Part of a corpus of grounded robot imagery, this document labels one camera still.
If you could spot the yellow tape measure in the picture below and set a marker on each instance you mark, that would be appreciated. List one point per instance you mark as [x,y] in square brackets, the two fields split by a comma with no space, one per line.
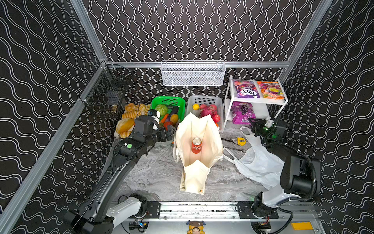
[241,141]

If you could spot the green cabbage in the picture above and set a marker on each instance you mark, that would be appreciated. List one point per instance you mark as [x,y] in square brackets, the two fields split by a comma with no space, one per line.
[162,109]

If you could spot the yellow block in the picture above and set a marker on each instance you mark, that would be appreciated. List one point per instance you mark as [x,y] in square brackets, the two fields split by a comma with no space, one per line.
[302,226]

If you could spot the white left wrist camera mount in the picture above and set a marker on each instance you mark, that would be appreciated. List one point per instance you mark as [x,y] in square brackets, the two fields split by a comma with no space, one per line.
[155,114]

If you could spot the purple eggplant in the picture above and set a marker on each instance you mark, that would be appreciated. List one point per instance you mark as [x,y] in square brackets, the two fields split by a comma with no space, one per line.
[174,111]

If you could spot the cream floral tote bag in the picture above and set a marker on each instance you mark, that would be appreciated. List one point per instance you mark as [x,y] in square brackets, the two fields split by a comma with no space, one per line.
[196,167]

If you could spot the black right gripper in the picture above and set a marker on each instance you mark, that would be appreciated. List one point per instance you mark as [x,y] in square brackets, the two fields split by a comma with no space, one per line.
[258,126]

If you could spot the red apple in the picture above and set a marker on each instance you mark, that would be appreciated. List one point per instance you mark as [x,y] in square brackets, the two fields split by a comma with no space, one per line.
[216,118]

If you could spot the white plastic basket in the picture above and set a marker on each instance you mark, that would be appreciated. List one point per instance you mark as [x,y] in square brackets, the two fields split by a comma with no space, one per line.
[207,100]

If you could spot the yellow lemon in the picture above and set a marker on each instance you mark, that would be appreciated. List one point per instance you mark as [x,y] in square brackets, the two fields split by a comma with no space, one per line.
[196,107]

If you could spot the small toy figure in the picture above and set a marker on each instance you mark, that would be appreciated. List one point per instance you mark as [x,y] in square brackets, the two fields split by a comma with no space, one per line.
[196,227]

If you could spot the orange carrot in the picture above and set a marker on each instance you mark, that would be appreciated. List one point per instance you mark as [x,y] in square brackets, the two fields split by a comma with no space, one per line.
[164,118]

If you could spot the purple grape candy bag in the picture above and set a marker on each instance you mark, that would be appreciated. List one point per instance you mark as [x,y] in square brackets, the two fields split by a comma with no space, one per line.
[242,112]

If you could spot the red cola can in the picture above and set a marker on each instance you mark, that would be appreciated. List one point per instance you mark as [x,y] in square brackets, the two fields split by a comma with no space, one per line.
[196,145]

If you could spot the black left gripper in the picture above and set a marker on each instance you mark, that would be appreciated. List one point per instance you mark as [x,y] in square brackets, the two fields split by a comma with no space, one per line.
[169,133]

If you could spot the large round bread loaf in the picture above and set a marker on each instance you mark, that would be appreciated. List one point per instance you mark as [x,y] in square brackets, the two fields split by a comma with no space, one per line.
[124,125]

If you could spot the white wire wall basket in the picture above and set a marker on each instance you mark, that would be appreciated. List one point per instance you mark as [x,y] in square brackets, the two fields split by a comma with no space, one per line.
[193,73]

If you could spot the purple Fox's candy bag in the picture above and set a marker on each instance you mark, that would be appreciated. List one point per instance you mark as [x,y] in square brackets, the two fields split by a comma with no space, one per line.
[245,89]

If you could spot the long braided bread front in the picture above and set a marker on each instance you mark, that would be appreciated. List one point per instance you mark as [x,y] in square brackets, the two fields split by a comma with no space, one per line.
[125,134]

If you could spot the black wire rack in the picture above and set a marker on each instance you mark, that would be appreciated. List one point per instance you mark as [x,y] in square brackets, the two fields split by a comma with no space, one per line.
[107,98]

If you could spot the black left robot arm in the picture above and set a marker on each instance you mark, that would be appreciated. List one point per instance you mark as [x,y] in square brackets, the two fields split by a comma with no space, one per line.
[96,215]

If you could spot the orange candy bag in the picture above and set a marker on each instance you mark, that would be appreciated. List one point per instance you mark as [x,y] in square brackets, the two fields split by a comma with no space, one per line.
[271,90]

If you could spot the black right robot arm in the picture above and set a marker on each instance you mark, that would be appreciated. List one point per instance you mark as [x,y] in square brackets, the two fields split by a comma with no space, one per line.
[300,175]

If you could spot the silver wrench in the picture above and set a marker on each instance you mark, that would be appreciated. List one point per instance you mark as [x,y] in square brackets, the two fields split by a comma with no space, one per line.
[235,149]

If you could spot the green plastic basket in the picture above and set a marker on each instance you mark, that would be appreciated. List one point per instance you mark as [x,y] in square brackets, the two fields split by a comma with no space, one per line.
[171,103]

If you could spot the white plastic grocery bag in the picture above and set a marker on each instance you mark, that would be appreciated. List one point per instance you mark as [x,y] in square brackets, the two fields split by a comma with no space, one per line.
[257,163]

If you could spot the yellow mango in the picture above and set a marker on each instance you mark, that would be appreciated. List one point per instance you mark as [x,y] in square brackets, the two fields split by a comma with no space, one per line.
[174,118]

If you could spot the red tomato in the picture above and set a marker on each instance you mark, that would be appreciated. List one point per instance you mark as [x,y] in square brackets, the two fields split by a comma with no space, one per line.
[168,124]

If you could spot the pink dragon fruit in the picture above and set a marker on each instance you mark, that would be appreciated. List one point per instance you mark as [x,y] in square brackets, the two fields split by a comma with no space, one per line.
[208,110]

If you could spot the braided bread middle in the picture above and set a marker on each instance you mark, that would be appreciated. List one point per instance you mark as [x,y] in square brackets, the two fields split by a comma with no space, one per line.
[131,114]

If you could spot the white two-tier shelf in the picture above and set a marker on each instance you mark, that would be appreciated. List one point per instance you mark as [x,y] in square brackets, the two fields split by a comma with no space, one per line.
[260,105]

